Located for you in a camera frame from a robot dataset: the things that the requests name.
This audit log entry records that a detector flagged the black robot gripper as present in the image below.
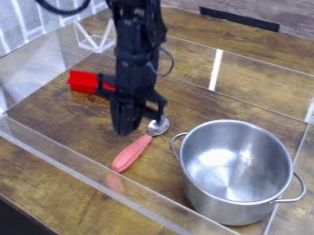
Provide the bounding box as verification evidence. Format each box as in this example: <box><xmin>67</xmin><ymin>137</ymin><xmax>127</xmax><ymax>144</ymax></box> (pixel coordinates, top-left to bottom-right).
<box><xmin>97</xmin><ymin>50</ymin><xmax>167</xmax><ymax>135</ymax></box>

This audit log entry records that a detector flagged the pink handled metal spoon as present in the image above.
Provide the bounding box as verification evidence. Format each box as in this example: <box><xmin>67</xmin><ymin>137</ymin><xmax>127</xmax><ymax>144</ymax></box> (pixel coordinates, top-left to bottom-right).
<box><xmin>112</xmin><ymin>116</ymin><xmax>169</xmax><ymax>173</ymax></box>

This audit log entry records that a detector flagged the stainless steel pot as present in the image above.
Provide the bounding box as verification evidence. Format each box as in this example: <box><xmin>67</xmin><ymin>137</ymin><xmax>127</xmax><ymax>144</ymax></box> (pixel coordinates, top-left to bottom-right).
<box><xmin>169</xmin><ymin>119</ymin><xmax>304</xmax><ymax>226</ymax></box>

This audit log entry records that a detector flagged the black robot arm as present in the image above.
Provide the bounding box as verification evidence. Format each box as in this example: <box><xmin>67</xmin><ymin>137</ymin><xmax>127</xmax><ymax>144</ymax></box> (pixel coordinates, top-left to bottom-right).
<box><xmin>97</xmin><ymin>0</ymin><xmax>167</xmax><ymax>135</ymax></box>

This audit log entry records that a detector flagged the red plastic block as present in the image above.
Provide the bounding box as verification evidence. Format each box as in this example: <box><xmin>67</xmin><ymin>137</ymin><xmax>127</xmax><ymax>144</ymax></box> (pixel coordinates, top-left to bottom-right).
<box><xmin>67</xmin><ymin>69</ymin><xmax>117</xmax><ymax>95</ymax></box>

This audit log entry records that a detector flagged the clear acrylic barrier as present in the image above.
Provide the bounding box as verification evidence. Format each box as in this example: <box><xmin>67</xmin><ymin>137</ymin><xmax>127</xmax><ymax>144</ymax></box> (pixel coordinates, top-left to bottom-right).
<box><xmin>0</xmin><ymin>17</ymin><xmax>314</xmax><ymax>235</ymax></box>

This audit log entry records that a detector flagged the black strip on wall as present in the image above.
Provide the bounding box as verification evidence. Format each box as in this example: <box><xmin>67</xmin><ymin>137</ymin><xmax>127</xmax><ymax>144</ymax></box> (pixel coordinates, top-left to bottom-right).
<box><xmin>199</xmin><ymin>6</ymin><xmax>279</xmax><ymax>32</ymax></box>

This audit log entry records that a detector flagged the black cable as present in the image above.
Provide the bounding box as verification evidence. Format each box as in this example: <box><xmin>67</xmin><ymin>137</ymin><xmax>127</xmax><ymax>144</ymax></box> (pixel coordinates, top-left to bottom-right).
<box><xmin>34</xmin><ymin>0</ymin><xmax>93</xmax><ymax>17</ymax></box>

